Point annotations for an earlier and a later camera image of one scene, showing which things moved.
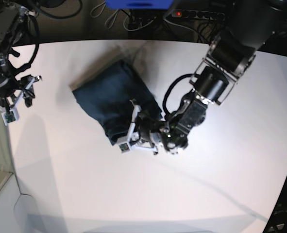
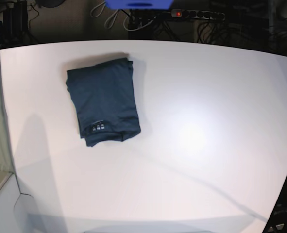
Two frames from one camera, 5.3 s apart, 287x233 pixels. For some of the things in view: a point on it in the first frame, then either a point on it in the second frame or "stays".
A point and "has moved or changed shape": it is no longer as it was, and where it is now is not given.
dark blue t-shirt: [109, 95] has moved or changed shape
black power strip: [198, 14] stays
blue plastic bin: [151, 5] stays
